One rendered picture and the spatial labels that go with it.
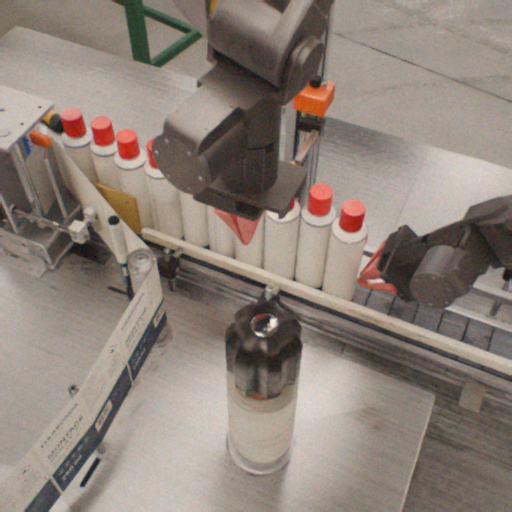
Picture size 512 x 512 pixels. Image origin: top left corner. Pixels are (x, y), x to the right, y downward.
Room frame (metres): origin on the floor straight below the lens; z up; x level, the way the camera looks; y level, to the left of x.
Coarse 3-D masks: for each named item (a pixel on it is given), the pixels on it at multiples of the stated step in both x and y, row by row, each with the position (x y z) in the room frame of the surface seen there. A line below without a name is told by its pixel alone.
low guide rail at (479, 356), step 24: (168, 240) 0.67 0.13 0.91; (216, 264) 0.63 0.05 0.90; (240, 264) 0.62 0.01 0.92; (288, 288) 0.58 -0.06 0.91; (312, 288) 0.57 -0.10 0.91; (360, 312) 0.53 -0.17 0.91; (408, 336) 0.50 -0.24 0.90; (432, 336) 0.49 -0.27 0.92; (480, 360) 0.45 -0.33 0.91; (504, 360) 0.45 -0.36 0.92
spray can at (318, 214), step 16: (320, 192) 0.62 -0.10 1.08; (304, 208) 0.62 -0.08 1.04; (320, 208) 0.60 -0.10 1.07; (304, 224) 0.60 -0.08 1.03; (320, 224) 0.59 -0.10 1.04; (304, 240) 0.60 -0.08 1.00; (320, 240) 0.59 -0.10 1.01; (304, 256) 0.60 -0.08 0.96; (320, 256) 0.59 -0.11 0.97; (304, 272) 0.60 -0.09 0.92; (320, 272) 0.60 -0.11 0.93
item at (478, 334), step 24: (144, 240) 0.70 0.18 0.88; (264, 288) 0.60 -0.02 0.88; (360, 288) 0.60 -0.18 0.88; (336, 312) 0.55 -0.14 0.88; (384, 312) 0.55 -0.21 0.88; (408, 312) 0.55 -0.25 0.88; (432, 312) 0.55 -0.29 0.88; (456, 336) 0.51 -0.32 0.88; (480, 336) 0.51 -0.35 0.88; (504, 336) 0.51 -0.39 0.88; (456, 360) 0.47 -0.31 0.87
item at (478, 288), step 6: (366, 246) 0.62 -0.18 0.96; (366, 252) 0.61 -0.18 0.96; (372, 252) 0.61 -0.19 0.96; (474, 288) 0.54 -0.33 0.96; (480, 288) 0.54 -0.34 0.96; (486, 288) 0.54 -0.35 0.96; (492, 288) 0.54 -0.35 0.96; (480, 294) 0.54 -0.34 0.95; (486, 294) 0.53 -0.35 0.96; (492, 294) 0.53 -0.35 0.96; (498, 294) 0.53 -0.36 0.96; (504, 294) 0.53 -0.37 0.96; (510, 294) 0.53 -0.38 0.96; (498, 300) 0.53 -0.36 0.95; (504, 300) 0.52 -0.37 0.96; (510, 300) 0.52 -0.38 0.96
